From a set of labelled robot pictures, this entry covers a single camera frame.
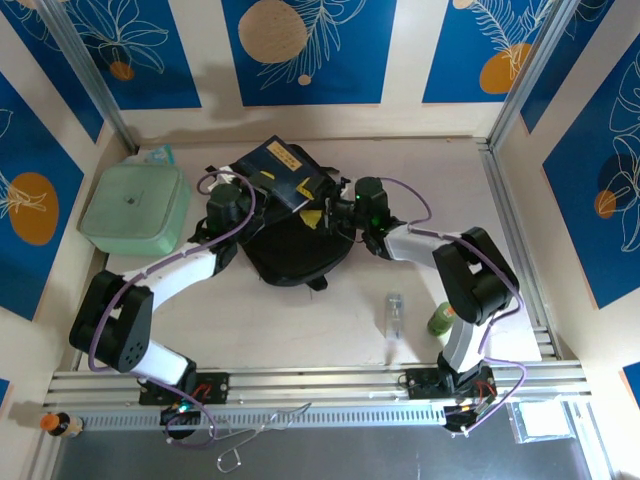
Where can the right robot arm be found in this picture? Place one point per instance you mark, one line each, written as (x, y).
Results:
(475, 280)

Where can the light green square pouch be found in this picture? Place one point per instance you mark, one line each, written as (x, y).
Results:
(135, 210)

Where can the white square plate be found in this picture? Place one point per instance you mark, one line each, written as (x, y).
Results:
(542, 422)

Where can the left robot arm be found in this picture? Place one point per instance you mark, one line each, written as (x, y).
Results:
(165, 275)

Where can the brown bottle orange cap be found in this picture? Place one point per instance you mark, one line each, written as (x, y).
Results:
(60, 424)

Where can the black fabric backpack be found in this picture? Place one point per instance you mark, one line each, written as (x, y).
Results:
(295, 250)

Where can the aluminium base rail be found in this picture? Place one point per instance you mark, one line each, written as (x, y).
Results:
(310, 382)

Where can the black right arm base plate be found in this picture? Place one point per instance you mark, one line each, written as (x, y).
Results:
(425, 384)

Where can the aluminium side rail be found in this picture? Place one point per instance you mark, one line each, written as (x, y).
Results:
(520, 250)

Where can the green drink bottle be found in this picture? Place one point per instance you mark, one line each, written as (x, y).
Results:
(441, 320)

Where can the teal white tissue pack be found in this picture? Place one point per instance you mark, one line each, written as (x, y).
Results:
(160, 155)

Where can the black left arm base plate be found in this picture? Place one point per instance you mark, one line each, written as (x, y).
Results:
(210, 387)

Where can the blue hardcover book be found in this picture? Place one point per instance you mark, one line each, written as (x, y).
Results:
(280, 165)

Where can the aluminium frame post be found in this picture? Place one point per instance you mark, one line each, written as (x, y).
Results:
(530, 70)
(85, 70)

